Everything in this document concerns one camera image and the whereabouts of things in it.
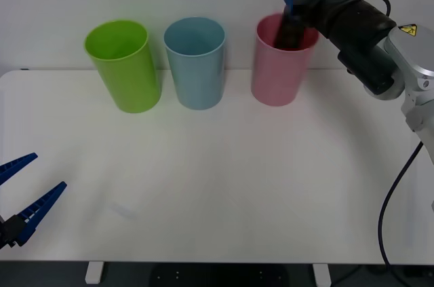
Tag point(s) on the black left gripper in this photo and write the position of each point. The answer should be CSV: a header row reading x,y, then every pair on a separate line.
x,y
2,232

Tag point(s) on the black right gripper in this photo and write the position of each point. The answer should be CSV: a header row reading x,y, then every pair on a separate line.
x,y
312,7

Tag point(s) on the small dark plastic bottle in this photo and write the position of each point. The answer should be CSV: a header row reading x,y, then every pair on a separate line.
x,y
288,36

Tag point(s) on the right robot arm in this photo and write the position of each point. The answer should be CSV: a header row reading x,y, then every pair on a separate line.
x,y
366,29

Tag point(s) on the pink plastic bin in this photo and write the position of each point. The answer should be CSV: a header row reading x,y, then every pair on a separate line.
x,y
278,76

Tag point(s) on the white table foot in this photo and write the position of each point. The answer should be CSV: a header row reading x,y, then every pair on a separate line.
x,y
321,275
94,273

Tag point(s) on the pale blue plastic bin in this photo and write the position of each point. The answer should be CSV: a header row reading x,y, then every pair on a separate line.
x,y
196,80

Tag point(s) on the green plastic bin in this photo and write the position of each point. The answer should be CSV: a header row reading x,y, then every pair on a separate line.
x,y
129,80

